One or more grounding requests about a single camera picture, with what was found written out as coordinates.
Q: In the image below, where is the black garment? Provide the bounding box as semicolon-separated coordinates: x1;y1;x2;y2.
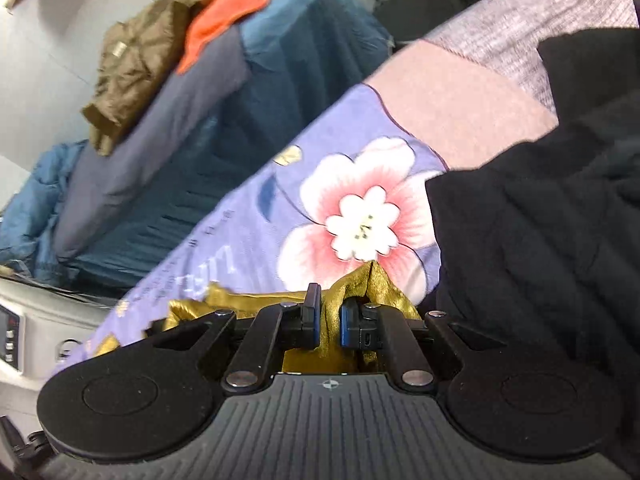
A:
422;28;639;476

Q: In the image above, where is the light blue duvet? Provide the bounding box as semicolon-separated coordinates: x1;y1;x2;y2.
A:
1;141;87;286

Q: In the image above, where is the orange garment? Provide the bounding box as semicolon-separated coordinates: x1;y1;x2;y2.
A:
177;0;270;74

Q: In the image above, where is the olive green jacket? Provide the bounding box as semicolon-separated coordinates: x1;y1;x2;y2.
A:
81;0;212;156

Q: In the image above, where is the purple floral bed sheet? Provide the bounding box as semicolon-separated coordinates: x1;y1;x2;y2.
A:
67;84;445;364

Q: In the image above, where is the pink knitted blanket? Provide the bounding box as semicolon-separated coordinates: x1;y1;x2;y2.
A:
367;0;638;169

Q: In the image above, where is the white appliance with buttons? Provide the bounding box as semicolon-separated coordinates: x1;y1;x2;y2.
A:
1;278;112;391

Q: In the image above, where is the golden silk jacket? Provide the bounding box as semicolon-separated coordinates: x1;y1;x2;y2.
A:
92;259;424;376

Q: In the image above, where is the grey bed cover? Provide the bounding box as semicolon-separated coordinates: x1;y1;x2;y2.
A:
53;26;250;259

